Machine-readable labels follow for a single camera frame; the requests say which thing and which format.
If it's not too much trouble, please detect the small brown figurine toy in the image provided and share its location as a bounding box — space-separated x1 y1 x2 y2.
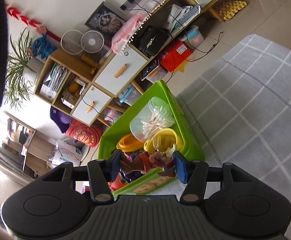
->
120 151 177 179

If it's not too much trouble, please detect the orange plastic lid toy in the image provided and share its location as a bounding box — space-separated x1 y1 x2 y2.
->
116 133 144 152

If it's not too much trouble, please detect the yellow plastic funnel toy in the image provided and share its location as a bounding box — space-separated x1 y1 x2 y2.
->
144 128 183 155

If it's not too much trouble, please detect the clear cotton swab jar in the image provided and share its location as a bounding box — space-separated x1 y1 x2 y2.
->
130 96 176 142

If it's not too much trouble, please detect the green plastic cookie box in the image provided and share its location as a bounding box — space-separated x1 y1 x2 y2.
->
97 80 206 197

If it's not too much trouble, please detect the white paper shopping bag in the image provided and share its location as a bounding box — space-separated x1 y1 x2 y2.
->
50 140 82 167

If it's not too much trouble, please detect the clear storage bin blue lid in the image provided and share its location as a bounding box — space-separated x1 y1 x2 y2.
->
118 84 141 106

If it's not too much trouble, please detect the wooden white tv cabinet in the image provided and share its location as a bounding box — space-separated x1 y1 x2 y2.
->
34 0 219 126

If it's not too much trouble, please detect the grey checked tablecloth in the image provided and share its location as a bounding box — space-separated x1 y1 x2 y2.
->
176 35 291 239

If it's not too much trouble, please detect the red cardboard box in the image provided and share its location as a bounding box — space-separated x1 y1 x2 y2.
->
158 40 192 73

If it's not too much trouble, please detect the white desk fan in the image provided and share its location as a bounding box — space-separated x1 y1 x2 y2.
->
80 30 104 54

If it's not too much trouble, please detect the pink lace cloth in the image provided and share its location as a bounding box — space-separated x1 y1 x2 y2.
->
111 0 166 54

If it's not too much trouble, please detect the black case on shelf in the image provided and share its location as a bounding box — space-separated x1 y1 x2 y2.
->
138 25 170 56

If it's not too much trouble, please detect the potted green plant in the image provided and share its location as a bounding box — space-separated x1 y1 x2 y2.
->
4 29 35 110

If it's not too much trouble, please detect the framed cat picture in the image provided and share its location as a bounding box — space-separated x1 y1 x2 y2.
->
85 2 128 38

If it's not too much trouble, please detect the yellow egg tray stack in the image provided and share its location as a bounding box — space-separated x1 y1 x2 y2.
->
215 0 247 21

